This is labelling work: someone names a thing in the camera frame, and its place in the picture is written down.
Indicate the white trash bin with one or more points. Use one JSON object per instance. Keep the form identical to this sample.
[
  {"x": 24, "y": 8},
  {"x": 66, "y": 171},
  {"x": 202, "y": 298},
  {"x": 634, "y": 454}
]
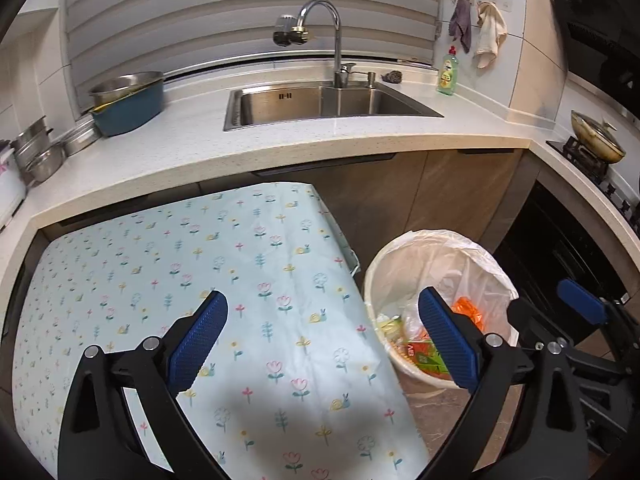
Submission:
[{"x": 380, "y": 320}]

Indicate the wooden base cabinet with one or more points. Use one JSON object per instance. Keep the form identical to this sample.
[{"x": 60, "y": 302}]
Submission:
[{"x": 400, "y": 195}]

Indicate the tall steel pot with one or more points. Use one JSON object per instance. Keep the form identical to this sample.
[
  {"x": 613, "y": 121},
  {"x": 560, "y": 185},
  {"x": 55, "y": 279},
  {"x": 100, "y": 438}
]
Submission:
[{"x": 30, "y": 142}]

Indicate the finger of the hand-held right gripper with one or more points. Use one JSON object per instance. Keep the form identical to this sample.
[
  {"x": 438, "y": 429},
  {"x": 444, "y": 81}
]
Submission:
[
  {"x": 580, "y": 301},
  {"x": 522, "y": 325}
]

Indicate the stainless steel sink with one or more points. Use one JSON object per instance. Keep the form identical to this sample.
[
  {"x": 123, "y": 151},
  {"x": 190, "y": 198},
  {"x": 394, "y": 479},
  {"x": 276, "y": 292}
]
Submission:
[{"x": 320, "y": 105}]

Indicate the blue basin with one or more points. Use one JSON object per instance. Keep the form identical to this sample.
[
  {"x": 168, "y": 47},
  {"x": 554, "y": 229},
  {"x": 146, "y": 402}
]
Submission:
[{"x": 135, "y": 112}]

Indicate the white appliance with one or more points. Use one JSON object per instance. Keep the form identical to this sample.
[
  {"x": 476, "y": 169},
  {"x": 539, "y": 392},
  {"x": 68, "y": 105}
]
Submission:
[{"x": 10, "y": 190}]

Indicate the beige cloth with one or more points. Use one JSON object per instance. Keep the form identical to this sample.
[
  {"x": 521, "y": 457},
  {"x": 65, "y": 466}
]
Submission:
[{"x": 489, "y": 35}]

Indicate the steel wool scrubber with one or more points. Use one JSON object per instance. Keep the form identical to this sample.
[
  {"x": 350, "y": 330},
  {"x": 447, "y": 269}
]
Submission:
[{"x": 391, "y": 77}]

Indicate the green labelled packet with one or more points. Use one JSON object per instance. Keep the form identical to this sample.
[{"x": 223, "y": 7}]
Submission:
[{"x": 427, "y": 357}]

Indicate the lidded frying pan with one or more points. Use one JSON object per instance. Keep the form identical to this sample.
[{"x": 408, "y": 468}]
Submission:
[{"x": 595, "y": 130}]

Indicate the purple cloth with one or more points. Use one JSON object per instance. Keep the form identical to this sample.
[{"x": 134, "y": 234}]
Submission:
[{"x": 462, "y": 25}]

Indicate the grey window blinds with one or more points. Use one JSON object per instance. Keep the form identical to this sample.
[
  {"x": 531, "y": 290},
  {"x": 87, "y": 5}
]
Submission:
[{"x": 250, "y": 15}]

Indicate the orange plastic bag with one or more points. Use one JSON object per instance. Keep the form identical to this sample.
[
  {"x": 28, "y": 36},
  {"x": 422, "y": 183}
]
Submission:
[{"x": 467, "y": 312}]

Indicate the green dish soap bottle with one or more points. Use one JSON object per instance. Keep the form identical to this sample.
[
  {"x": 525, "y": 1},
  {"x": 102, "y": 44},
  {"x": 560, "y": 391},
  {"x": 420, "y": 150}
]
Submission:
[{"x": 447, "y": 77}]

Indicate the gas stove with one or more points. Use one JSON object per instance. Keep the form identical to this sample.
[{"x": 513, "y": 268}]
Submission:
[{"x": 580, "y": 152}]

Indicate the chrome faucet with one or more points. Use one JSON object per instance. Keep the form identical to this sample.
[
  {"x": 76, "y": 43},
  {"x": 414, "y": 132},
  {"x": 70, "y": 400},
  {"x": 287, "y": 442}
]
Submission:
[{"x": 338, "y": 45}]

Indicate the wok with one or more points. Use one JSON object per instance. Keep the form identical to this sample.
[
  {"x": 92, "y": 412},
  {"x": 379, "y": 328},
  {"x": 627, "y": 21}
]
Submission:
[{"x": 612, "y": 156}]

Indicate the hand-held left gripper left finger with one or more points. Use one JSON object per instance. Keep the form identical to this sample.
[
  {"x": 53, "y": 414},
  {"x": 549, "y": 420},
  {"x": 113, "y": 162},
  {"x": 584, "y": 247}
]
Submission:
[{"x": 200, "y": 340}]

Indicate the floral tablecloth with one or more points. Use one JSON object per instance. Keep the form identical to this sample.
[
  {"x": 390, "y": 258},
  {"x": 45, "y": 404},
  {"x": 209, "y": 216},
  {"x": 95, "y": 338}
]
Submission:
[{"x": 250, "y": 285}]

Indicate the black range hood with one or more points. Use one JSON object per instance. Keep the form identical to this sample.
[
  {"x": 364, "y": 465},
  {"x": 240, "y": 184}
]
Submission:
[{"x": 600, "y": 35}]

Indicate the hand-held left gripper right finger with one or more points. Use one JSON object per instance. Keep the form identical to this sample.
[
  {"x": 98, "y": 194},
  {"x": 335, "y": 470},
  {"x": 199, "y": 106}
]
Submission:
[{"x": 445, "y": 340}]

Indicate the soap dispenser pump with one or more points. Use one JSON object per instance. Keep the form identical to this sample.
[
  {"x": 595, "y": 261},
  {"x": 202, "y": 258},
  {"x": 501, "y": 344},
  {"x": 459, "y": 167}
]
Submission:
[{"x": 371, "y": 79}]

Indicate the black built-in oven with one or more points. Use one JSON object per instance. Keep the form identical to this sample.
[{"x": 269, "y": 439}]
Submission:
[{"x": 555, "y": 255}]

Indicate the green yellow plastic bag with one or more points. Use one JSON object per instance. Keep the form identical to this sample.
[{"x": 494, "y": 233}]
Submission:
[{"x": 390, "y": 330}]

